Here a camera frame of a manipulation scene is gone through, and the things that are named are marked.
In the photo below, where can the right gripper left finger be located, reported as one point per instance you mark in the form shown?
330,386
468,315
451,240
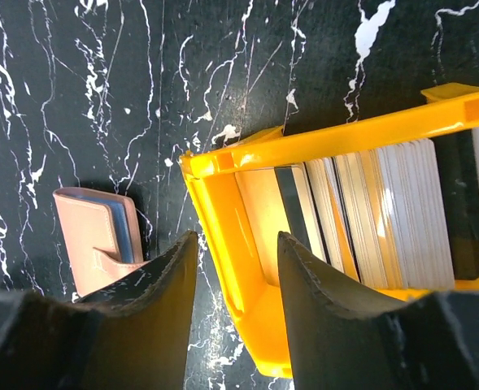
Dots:
132,334

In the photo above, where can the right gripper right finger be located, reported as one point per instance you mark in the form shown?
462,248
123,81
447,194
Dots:
344,335

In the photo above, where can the stack of cards in box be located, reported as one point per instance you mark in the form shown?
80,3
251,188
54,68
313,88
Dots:
402,216

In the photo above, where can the orange card box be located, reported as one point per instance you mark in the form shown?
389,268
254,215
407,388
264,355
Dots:
254,304

